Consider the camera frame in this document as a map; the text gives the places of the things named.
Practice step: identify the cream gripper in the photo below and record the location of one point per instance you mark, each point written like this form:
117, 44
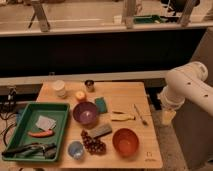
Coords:
167, 116

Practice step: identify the yellow orange apple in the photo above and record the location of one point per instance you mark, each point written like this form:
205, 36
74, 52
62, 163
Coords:
80, 96

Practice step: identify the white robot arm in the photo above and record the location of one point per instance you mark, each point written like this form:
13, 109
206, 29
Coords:
185, 82

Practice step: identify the small metal cup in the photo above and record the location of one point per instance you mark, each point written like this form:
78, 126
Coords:
89, 85

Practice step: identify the blue cup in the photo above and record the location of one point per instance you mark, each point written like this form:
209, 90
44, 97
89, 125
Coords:
75, 150

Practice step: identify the white paper cup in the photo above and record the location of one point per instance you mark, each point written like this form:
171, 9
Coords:
59, 88

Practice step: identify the orange bowl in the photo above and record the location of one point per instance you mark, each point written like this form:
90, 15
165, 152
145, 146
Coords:
125, 142

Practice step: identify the wooden table board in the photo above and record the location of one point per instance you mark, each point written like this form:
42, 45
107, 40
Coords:
119, 97

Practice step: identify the teal sponge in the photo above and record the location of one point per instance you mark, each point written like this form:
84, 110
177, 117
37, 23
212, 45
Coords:
101, 105

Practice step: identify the grey sponge block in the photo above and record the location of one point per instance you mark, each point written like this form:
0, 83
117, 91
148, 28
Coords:
100, 130

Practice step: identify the bunch of dark grapes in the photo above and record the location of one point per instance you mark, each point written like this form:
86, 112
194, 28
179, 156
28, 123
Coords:
93, 145

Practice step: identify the purple bowl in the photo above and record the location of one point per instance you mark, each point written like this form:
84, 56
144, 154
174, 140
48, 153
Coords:
85, 113

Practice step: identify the green tray in background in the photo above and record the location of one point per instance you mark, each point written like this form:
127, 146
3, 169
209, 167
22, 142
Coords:
148, 19

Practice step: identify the red orange carrot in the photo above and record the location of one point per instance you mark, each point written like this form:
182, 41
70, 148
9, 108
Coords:
41, 134

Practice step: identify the white folded cloth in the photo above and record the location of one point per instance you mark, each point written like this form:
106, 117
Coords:
45, 123

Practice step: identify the green plastic tray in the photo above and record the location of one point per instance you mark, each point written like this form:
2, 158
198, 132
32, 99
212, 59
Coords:
27, 123

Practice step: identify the black handled pliers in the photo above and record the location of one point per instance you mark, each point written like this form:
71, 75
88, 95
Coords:
48, 150

